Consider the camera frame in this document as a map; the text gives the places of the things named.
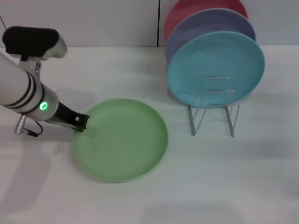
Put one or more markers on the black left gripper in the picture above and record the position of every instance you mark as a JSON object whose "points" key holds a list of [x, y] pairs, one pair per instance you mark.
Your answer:
{"points": [[64, 114]]}

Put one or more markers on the green round plate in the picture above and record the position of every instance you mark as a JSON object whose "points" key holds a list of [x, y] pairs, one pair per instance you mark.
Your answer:
{"points": [[123, 142]]}

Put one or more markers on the light blue round plate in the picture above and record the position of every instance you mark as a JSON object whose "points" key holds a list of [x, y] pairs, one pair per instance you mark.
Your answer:
{"points": [[210, 58]]}

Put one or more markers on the red round plate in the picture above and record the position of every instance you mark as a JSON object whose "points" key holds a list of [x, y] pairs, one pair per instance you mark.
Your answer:
{"points": [[180, 11]]}

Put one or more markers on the purple round plate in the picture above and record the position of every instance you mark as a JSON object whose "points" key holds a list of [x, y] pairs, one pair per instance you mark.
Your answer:
{"points": [[205, 23]]}

